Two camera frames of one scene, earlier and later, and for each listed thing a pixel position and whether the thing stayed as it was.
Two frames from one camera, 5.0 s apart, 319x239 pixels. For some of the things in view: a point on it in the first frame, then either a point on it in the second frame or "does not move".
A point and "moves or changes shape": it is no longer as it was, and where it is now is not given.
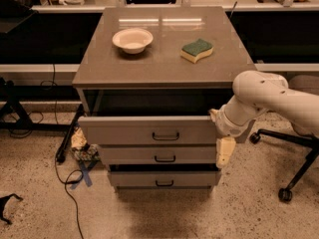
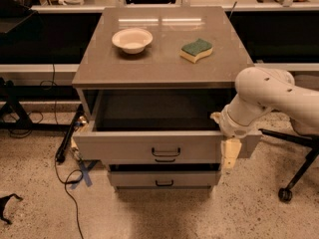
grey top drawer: [149, 130] moves or changes shape
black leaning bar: [60, 156] does not move
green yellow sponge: [196, 50] does not move
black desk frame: [11, 94] does not move
